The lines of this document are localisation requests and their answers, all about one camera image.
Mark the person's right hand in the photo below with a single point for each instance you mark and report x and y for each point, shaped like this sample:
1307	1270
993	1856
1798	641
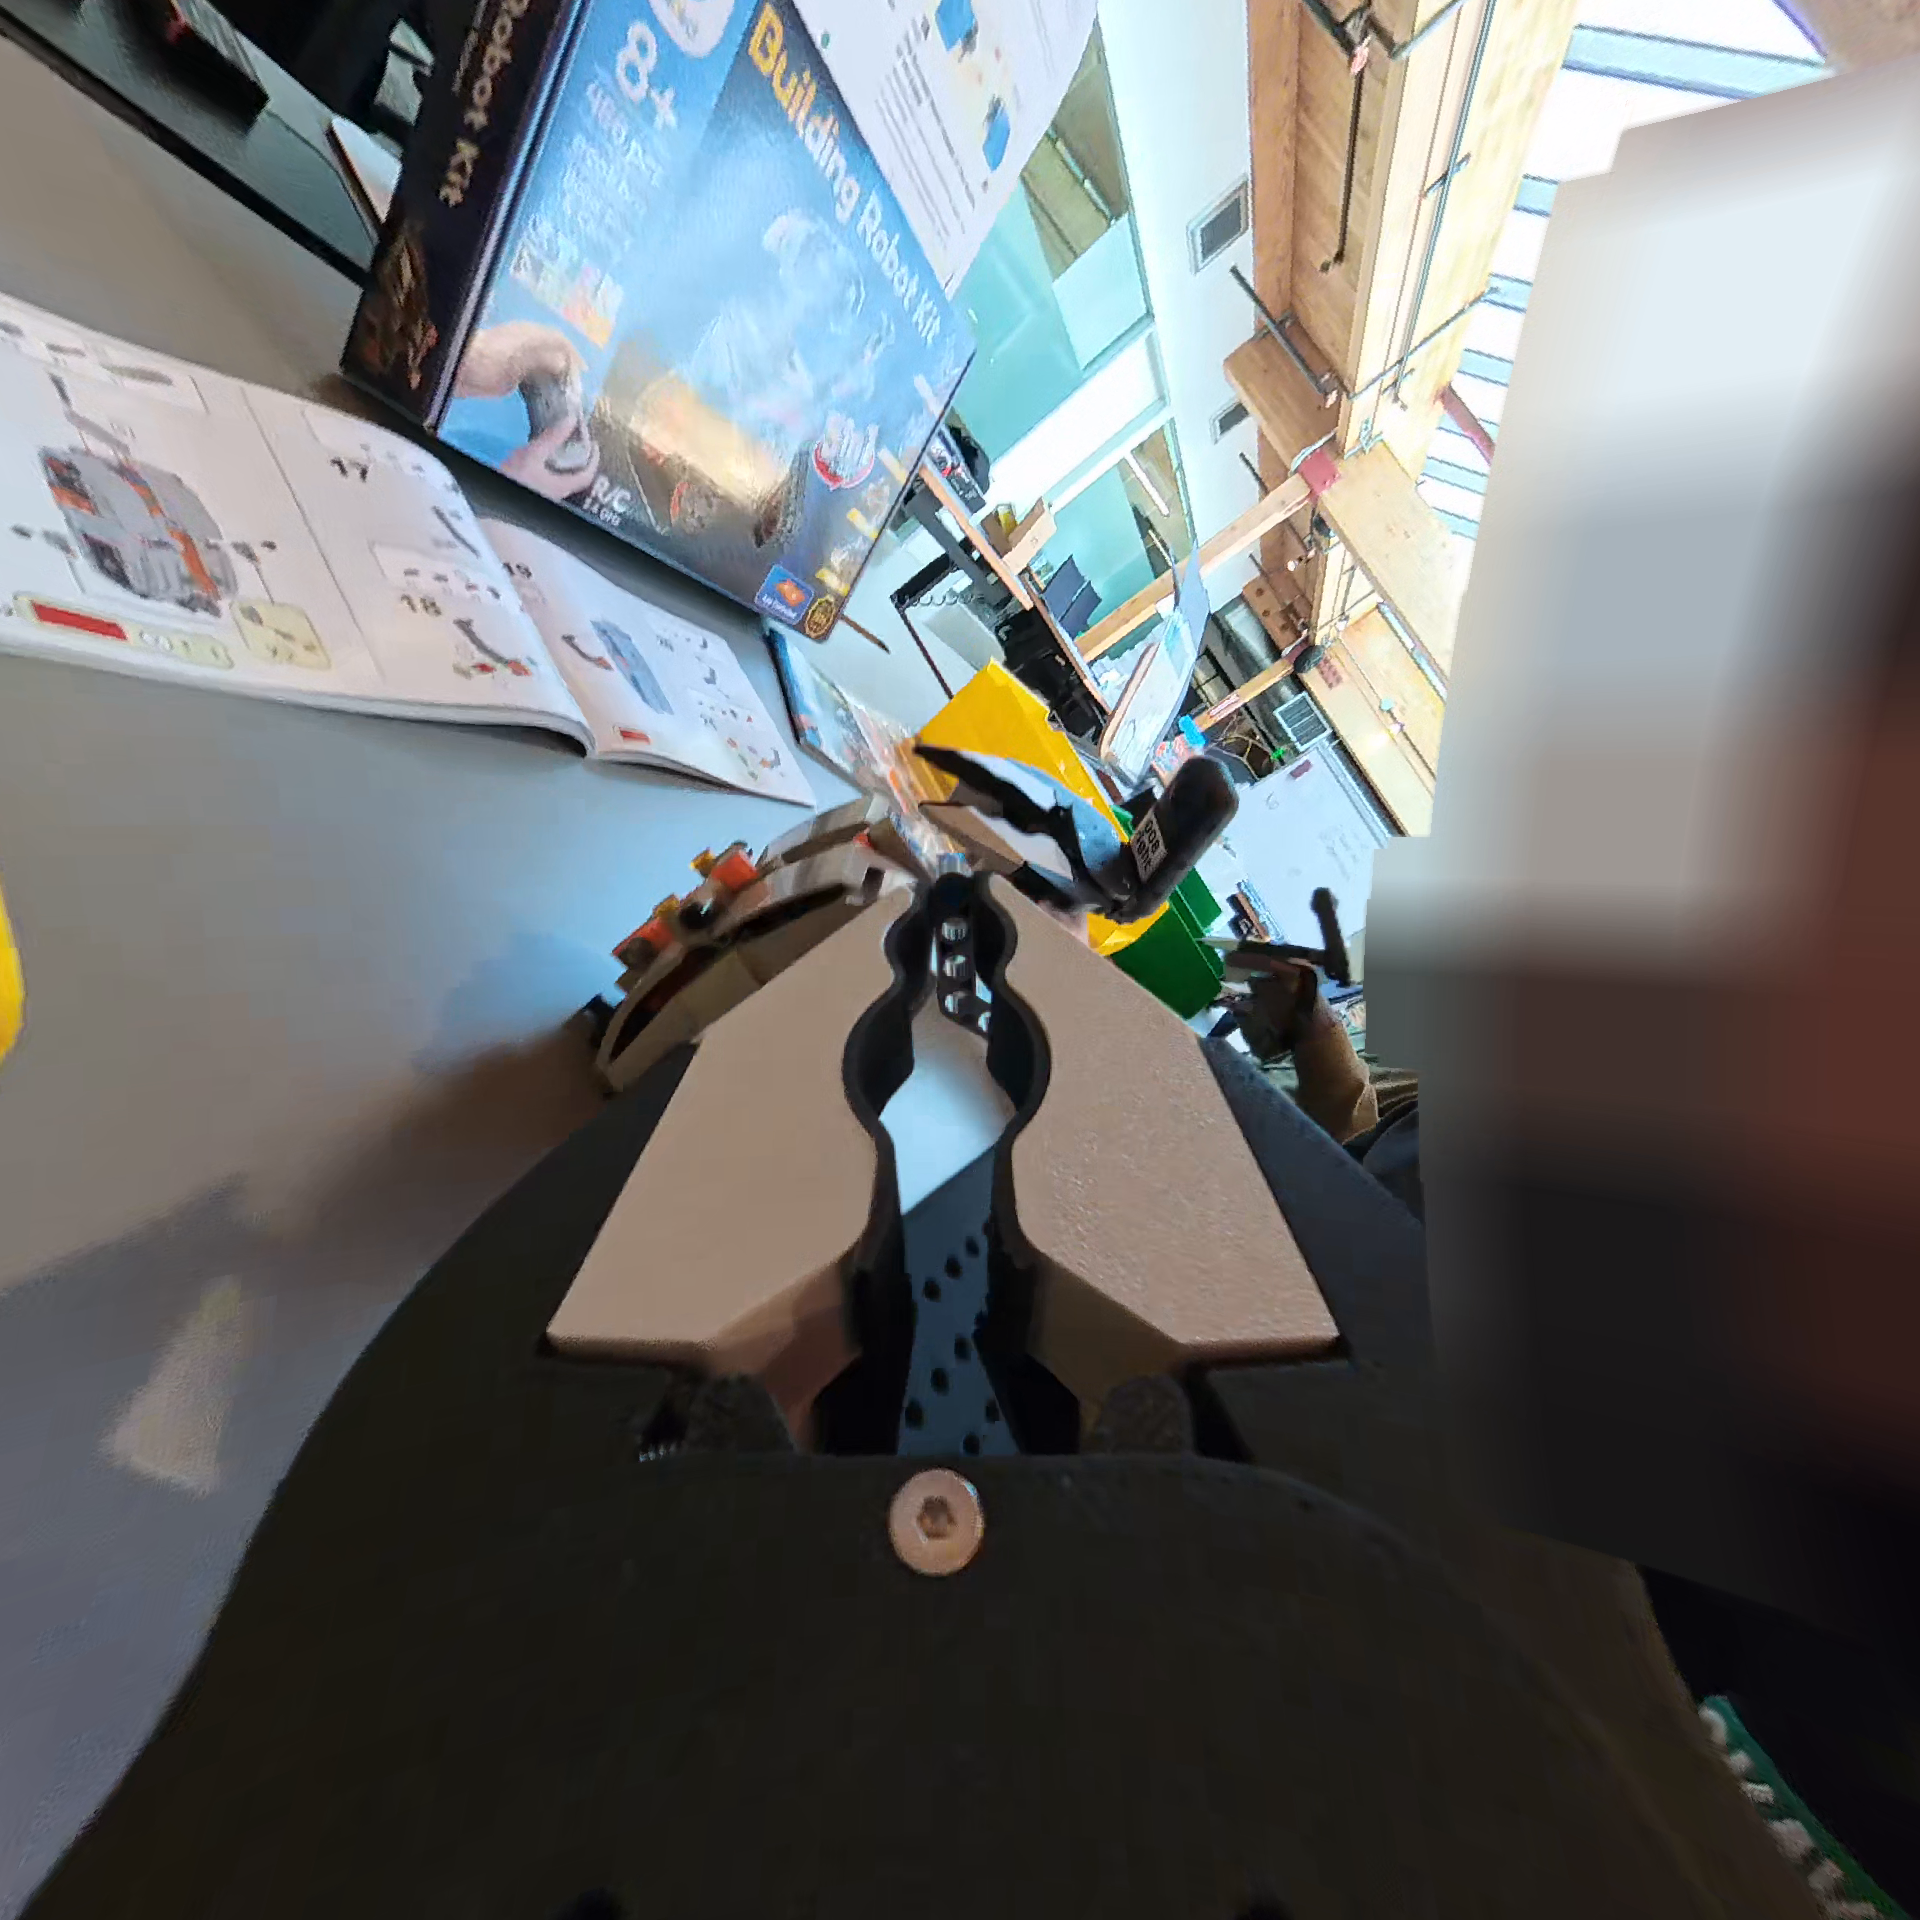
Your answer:
1279	1006

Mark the black perforated panel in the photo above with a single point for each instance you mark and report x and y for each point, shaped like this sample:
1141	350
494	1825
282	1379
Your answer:
951	1319

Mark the person's right forearm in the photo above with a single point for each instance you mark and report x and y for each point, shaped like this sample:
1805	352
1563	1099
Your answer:
1335	1077

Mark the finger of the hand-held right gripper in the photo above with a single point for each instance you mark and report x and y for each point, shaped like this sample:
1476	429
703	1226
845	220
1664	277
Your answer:
1035	793
1035	870

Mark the blue robot kit box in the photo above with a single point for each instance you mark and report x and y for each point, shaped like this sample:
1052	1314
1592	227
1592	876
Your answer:
675	302

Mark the small yellow plastic bin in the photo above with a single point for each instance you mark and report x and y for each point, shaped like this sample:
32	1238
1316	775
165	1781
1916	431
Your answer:
1004	719

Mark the grey desk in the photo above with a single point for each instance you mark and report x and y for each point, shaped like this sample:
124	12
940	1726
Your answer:
303	962

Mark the grey toy robot model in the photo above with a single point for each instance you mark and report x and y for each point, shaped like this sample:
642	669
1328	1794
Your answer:
748	938

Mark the closed blue instruction booklet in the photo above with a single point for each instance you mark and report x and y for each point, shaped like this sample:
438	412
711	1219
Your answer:
834	711

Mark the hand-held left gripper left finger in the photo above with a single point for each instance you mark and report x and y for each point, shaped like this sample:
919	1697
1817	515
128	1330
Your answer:
719	1185

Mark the white printed sheet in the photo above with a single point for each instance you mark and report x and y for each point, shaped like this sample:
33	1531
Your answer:
962	118

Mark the open instruction booklet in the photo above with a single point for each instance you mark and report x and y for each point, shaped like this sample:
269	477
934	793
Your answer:
303	556

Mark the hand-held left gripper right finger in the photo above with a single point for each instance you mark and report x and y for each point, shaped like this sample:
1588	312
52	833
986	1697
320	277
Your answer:
1169	1185

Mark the green plastic bin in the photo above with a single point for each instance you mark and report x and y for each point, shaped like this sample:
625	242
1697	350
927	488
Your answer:
1177	962

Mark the large yellow plastic bin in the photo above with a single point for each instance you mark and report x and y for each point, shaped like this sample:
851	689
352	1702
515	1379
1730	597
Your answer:
9	968

